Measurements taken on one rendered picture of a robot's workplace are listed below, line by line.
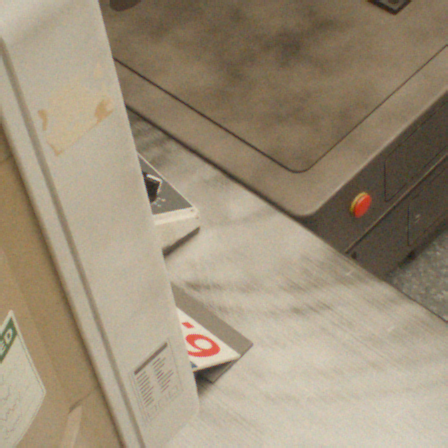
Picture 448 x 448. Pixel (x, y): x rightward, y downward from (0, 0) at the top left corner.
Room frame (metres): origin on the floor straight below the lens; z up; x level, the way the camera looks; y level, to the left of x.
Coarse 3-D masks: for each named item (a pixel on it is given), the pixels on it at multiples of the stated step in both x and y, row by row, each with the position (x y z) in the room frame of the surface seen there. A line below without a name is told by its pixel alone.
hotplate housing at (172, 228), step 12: (192, 204) 0.62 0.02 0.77; (156, 216) 0.59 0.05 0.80; (168, 216) 0.60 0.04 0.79; (180, 216) 0.60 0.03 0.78; (192, 216) 0.60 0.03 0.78; (156, 228) 0.59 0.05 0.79; (168, 228) 0.59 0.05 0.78; (180, 228) 0.60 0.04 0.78; (192, 228) 0.60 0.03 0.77; (168, 240) 0.59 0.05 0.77; (180, 240) 0.60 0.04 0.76
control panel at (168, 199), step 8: (144, 160) 0.67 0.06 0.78; (144, 168) 0.66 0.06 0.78; (152, 168) 0.66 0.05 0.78; (160, 176) 0.65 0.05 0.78; (168, 184) 0.64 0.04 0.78; (160, 192) 0.63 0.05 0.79; (168, 192) 0.63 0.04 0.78; (176, 192) 0.63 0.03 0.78; (160, 200) 0.62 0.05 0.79; (168, 200) 0.62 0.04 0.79; (176, 200) 0.62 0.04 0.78; (184, 200) 0.62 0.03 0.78; (152, 208) 0.60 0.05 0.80; (160, 208) 0.60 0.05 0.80; (168, 208) 0.61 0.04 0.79; (176, 208) 0.61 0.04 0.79; (184, 208) 0.61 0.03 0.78
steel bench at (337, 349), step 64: (192, 192) 0.65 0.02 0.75; (192, 256) 0.59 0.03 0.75; (256, 256) 0.58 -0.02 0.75; (320, 256) 0.56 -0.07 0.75; (256, 320) 0.52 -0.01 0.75; (320, 320) 0.50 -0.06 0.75; (384, 320) 0.49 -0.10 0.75; (256, 384) 0.46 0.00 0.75; (320, 384) 0.45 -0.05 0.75; (384, 384) 0.44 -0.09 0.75
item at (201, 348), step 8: (184, 320) 0.52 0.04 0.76; (184, 328) 0.51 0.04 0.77; (192, 328) 0.51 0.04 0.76; (184, 336) 0.50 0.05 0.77; (192, 336) 0.50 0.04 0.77; (200, 336) 0.50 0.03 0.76; (208, 336) 0.50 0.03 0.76; (192, 344) 0.49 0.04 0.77; (200, 344) 0.49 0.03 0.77; (208, 344) 0.49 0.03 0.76; (216, 344) 0.49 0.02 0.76; (192, 352) 0.48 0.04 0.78; (200, 352) 0.48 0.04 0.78; (208, 352) 0.48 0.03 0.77; (216, 352) 0.48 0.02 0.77; (224, 352) 0.48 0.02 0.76; (192, 360) 0.47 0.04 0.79; (200, 360) 0.47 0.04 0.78; (208, 360) 0.47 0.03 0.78
